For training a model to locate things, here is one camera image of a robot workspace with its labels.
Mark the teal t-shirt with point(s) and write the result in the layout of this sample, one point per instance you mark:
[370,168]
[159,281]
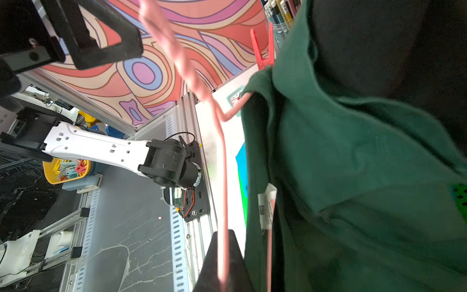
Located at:
[241,160]

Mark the yellow bowl of clothespins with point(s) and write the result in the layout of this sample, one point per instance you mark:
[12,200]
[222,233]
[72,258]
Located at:
[60,171]

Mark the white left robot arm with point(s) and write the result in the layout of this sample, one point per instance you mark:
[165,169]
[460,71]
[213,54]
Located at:
[44,135]

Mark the pink hanger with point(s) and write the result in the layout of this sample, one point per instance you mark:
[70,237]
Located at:
[214,47]

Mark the dark green t-shirt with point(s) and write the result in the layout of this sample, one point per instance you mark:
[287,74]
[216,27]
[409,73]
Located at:
[356,142]

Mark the metal rail base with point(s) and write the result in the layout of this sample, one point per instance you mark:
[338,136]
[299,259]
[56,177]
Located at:
[139,236]

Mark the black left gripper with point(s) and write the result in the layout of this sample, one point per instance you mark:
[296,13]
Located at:
[93,32]

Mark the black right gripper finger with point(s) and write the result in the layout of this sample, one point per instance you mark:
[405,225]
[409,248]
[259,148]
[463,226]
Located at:
[238,279]

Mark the small green clock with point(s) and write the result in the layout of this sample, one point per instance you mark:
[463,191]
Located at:
[235,96]

